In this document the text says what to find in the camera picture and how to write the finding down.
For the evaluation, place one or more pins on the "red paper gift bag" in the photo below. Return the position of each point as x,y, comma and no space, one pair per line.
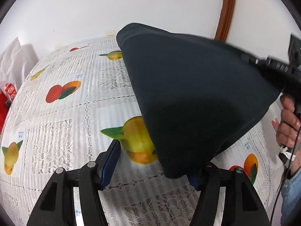
5,103

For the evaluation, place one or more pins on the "person's right hand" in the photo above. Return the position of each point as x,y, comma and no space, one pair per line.
288,127

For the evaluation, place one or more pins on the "light blue jeans leg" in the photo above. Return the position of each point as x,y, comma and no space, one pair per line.
291,190

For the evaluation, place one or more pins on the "fruit print tablecloth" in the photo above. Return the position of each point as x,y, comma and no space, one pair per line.
57,119

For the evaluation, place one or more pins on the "brown wooden door frame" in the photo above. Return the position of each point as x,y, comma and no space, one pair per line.
225,20

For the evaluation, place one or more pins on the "white plastic bag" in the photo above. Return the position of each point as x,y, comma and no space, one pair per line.
16,63

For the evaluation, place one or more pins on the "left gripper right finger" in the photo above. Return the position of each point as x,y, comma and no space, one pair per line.
242,205

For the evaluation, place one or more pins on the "black long-sleeve sweatshirt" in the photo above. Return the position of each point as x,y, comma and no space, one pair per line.
196,95

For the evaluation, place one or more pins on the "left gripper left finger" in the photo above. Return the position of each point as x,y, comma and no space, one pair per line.
55,205

